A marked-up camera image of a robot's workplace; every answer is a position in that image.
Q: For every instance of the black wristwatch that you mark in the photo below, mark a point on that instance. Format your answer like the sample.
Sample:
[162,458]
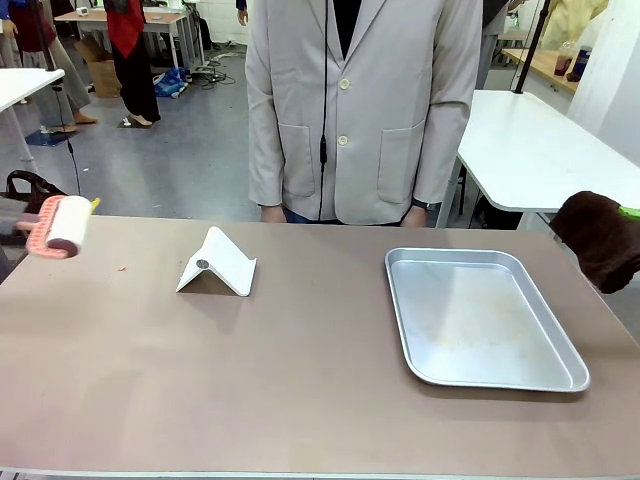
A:
[427,204]

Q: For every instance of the dark cup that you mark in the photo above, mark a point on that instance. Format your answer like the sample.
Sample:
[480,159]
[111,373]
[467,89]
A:
[581,64]

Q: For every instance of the cardboard box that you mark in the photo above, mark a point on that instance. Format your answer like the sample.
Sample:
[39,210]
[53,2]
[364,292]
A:
[102,70]

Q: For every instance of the white folded stand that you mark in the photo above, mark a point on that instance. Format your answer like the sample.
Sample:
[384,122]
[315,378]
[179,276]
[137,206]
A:
[220,265]

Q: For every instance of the small white desk clock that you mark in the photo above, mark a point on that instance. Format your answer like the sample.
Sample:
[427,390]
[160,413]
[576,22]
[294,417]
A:
[83,11]

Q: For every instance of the pink lint roller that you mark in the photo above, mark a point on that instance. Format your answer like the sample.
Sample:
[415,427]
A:
[65,230]

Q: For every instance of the person's left hand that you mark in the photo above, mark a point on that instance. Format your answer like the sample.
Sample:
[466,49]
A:
[415,216]

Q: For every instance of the large white table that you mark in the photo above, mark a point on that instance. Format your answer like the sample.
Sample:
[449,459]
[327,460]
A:
[530,150]

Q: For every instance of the wooden top background desk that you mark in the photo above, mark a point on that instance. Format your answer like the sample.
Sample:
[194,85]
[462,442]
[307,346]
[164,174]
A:
[150,20]

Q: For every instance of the silver metal tray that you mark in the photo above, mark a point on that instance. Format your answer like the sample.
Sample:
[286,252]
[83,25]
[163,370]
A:
[480,345]

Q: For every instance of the person in khaki trousers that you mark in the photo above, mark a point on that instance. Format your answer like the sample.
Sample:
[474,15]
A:
[60,70]

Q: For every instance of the person in yellow garment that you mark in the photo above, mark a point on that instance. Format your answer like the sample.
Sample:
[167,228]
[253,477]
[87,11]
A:
[570,22]

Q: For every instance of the person in beige jacket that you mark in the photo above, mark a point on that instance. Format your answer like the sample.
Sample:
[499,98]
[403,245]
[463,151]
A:
[370,110]

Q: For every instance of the black bag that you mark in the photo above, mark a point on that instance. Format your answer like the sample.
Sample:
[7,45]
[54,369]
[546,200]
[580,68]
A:
[35,187]

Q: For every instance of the person with blue sleeve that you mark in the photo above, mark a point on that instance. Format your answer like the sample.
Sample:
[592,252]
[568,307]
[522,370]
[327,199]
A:
[7,30]

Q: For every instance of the small white table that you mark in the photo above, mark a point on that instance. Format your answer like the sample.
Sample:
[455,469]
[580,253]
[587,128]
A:
[20,85]

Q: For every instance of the clear bottle red drink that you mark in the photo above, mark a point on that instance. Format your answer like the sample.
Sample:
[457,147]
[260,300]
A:
[565,60]

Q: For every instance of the wooden side table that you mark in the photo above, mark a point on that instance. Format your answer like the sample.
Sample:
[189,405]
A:
[540,65]

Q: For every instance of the person in grey clothes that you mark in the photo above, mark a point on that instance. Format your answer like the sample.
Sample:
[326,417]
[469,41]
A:
[490,45]

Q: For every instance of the blue plastic bag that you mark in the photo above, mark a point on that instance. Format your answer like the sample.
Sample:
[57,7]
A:
[170,82]

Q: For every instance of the black tripod pole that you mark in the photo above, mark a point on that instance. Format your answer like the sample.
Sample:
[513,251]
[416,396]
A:
[530,45]

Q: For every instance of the person's right hand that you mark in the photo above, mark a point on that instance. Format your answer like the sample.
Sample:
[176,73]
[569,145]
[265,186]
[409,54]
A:
[272,215]

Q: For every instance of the person in red and black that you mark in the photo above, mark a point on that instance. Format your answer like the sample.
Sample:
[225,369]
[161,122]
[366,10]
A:
[132,60]

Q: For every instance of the dark brown cloth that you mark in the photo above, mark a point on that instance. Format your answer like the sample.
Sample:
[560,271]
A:
[600,245]

